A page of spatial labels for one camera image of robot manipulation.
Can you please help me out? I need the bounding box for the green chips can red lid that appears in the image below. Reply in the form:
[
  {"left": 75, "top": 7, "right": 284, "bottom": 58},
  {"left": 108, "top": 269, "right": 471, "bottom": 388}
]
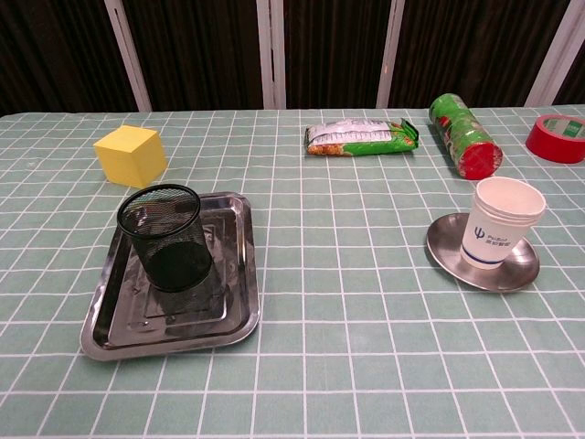
[{"left": 428, "top": 92, "right": 504, "bottom": 182}]

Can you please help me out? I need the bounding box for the rectangular steel tray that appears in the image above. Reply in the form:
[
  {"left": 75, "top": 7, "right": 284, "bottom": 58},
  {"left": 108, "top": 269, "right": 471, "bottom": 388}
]
[{"left": 80, "top": 191, "right": 261, "bottom": 362}]

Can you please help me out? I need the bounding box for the white paper cup stack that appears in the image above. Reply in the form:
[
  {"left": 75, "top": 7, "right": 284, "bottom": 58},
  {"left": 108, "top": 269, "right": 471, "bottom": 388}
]
[{"left": 459, "top": 176, "right": 548, "bottom": 272}]

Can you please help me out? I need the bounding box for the green checked tablecloth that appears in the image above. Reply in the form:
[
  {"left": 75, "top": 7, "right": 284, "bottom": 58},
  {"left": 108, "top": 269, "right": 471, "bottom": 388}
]
[{"left": 0, "top": 107, "right": 585, "bottom": 439}]

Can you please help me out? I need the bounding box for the red tape roll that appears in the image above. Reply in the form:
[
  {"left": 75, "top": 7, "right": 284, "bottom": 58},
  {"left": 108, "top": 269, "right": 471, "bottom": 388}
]
[{"left": 525, "top": 114, "right": 585, "bottom": 165}]

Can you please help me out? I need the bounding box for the green snack packet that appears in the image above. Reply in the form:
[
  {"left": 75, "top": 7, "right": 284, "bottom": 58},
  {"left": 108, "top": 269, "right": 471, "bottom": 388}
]
[{"left": 304, "top": 117, "right": 420, "bottom": 158}]

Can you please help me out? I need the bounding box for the round steel plate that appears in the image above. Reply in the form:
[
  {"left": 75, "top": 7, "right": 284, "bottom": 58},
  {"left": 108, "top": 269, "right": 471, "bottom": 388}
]
[{"left": 425, "top": 212, "right": 541, "bottom": 293}]

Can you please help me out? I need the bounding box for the yellow cube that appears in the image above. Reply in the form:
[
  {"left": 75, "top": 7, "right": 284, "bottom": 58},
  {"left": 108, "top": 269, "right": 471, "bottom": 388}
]
[{"left": 92, "top": 124, "right": 168, "bottom": 189}]

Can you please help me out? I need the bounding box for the black mesh pen holder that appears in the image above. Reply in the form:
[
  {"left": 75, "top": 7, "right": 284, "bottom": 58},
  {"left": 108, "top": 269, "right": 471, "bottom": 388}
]
[{"left": 116, "top": 183, "right": 214, "bottom": 294}]

